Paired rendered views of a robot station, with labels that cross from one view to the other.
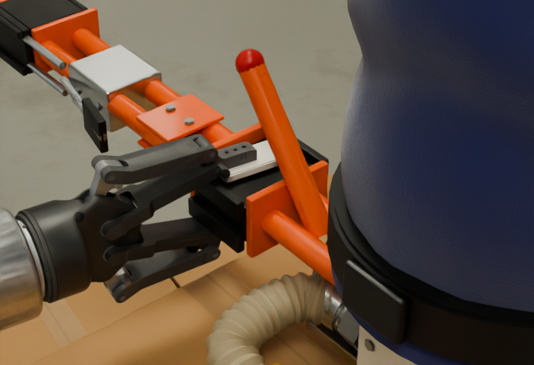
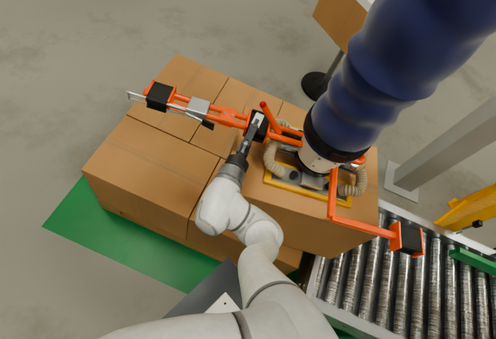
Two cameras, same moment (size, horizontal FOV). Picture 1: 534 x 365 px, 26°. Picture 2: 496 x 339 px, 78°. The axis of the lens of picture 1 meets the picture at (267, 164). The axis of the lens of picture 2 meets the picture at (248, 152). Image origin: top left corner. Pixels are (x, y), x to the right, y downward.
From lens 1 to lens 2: 0.75 m
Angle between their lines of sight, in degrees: 43
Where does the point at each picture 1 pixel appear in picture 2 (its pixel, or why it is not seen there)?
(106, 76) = (200, 108)
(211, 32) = (43, 15)
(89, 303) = (128, 139)
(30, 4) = (156, 91)
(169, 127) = (229, 119)
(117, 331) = not seen: hidden behind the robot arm
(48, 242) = (243, 166)
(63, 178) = (35, 88)
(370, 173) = (342, 139)
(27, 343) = (121, 159)
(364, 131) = (340, 132)
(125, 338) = not seen: hidden behind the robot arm
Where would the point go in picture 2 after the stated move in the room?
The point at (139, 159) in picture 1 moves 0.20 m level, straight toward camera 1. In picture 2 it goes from (248, 137) to (294, 180)
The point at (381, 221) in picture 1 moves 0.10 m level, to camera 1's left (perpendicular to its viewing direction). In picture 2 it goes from (342, 145) to (319, 162)
